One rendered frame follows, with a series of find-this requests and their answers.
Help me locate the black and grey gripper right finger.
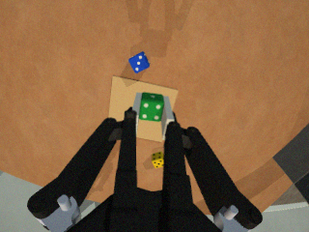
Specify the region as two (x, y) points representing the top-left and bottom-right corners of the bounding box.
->
(161, 96), (263, 232)

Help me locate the tan flat mat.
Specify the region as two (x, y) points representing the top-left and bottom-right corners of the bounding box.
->
(108, 75), (179, 142)

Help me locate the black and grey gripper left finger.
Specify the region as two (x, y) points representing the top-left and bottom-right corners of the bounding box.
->
(27, 92), (142, 232)

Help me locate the yellow die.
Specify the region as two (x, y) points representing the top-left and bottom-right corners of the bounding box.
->
(152, 152), (163, 168)

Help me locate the green die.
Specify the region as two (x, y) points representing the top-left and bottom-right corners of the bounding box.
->
(139, 92), (164, 122)

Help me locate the blue die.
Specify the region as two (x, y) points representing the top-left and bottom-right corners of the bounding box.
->
(128, 51), (150, 73)

